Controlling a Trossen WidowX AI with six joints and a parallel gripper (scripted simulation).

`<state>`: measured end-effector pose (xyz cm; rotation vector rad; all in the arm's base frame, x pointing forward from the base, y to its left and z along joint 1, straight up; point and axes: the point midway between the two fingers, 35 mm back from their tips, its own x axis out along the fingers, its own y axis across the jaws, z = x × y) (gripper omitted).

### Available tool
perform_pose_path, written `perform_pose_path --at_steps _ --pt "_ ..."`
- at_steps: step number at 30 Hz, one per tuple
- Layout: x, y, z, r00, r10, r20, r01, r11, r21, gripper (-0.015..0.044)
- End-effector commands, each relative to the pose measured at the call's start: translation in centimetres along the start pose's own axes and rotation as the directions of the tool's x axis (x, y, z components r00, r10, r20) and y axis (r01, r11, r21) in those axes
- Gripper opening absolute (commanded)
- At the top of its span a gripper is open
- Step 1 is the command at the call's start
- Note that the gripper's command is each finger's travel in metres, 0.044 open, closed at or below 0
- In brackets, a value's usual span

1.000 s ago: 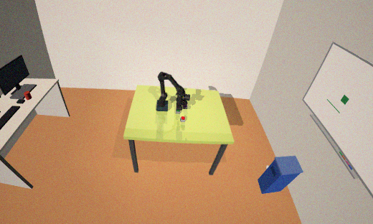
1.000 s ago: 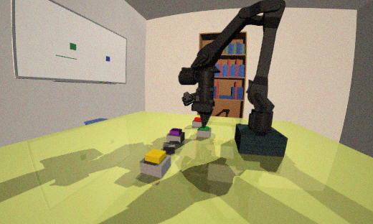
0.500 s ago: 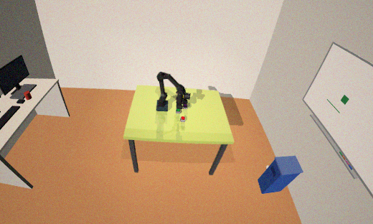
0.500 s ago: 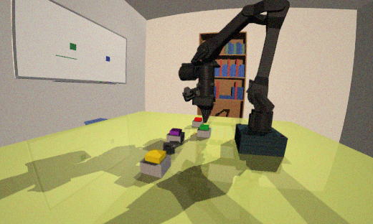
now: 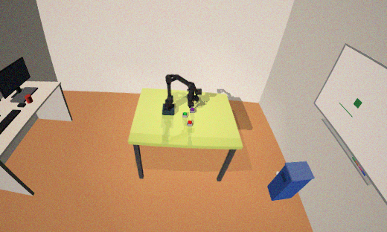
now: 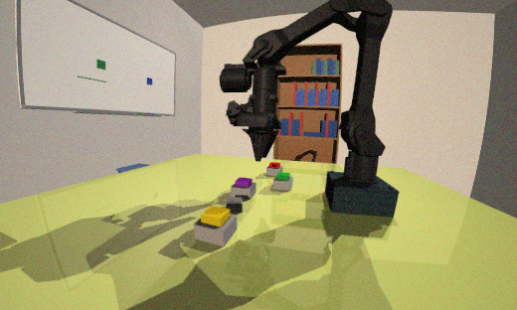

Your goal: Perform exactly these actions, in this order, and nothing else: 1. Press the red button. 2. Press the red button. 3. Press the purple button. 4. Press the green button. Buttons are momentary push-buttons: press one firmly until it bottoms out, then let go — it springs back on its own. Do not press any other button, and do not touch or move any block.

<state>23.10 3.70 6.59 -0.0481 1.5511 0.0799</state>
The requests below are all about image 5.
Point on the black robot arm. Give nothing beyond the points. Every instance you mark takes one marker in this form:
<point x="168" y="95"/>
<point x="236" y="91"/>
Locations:
<point x="191" y="89"/>

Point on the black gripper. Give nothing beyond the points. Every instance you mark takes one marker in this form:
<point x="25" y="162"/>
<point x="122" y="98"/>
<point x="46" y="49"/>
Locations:
<point x="190" y="102"/>

